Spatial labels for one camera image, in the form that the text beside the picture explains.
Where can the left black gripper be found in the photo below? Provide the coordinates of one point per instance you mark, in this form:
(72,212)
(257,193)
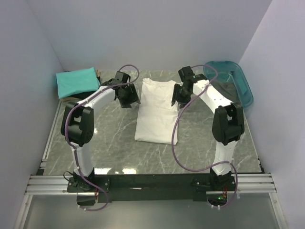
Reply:
(129,96)

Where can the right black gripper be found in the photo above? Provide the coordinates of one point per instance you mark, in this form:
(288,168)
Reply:
(179,96)

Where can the white printed t shirt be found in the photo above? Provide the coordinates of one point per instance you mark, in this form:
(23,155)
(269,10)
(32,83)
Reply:
(156,116)

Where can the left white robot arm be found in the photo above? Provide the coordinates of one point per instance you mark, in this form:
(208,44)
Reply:
(78,121)

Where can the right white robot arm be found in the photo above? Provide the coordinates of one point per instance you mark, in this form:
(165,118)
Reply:
(228,120)

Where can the grey t shirt in bin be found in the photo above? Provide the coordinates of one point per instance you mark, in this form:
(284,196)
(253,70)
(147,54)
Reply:
(228,90)

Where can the black folded t shirt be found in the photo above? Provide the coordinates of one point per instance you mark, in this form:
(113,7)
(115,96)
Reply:
(84,95)

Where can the teal plastic bin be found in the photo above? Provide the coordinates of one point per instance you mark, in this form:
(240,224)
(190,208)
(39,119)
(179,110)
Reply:
(231,72)

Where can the teal folded t shirt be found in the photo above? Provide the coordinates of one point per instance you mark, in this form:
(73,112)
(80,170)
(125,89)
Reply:
(75,82)

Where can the black base beam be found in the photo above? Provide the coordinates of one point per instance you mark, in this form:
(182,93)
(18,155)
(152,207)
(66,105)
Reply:
(137,187)

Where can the aluminium frame rail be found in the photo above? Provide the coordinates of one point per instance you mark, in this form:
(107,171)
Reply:
(40,184)

